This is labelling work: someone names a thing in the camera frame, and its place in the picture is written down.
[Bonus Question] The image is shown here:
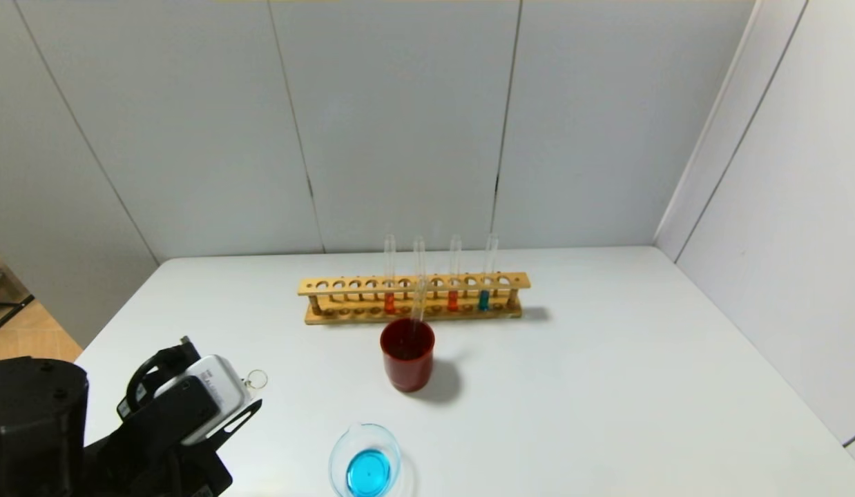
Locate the test tube with orange pigment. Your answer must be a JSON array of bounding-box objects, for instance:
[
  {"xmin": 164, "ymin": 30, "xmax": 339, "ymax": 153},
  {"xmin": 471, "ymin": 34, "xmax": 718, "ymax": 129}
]
[
  {"xmin": 447, "ymin": 235, "xmax": 463, "ymax": 313},
  {"xmin": 383, "ymin": 235, "xmax": 398, "ymax": 315}
]

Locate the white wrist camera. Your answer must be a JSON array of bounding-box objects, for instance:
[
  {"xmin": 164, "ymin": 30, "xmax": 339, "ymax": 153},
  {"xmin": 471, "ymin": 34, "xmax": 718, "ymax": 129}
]
[{"xmin": 155, "ymin": 355, "xmax": 250, "ymax": 446}]

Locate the test tube with blue pigment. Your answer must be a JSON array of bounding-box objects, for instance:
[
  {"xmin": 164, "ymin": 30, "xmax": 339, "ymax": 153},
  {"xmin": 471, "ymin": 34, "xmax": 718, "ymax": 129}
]
[
  {"xmin": 477, "ymin": 235, "xmax": 501, "ymax": 312},
  {"xmin": 408, "ymin": 275, "xmax": 430, "ymax": 346}
]

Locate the black camera cable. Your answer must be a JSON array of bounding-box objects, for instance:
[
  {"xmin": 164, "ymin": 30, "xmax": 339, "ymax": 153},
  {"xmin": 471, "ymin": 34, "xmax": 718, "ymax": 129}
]
[{"xmin": 117, "ymin": 336, "xmax": 202, "ymax": 422}]

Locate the clear glass beaker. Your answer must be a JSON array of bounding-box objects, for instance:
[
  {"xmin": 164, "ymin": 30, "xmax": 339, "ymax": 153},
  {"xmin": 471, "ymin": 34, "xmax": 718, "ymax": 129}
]
[{"xmin": 329, "ymin": 423, "xmax": 404, "ymax": 497}]

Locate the black metal frame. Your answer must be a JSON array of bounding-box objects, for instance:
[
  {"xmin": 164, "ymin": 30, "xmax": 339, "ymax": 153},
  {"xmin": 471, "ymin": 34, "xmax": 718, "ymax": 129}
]
[{"xmin": 0, "ymin": 240, "xmax": 36, "ymax": 339}]

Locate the wooden test tube rack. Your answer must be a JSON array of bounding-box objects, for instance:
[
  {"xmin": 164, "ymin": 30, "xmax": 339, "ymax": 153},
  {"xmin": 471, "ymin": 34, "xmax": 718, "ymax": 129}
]
[{"xmin": 298, "ymin": 272, "xmax": 532, "ymax": 326}]

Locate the dark red plastic cup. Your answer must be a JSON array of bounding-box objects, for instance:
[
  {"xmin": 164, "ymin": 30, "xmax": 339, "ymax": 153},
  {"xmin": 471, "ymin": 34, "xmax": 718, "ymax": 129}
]
[{"xmin": 380, "ymin": 318, "xmax": 436, "ymax": 393}]

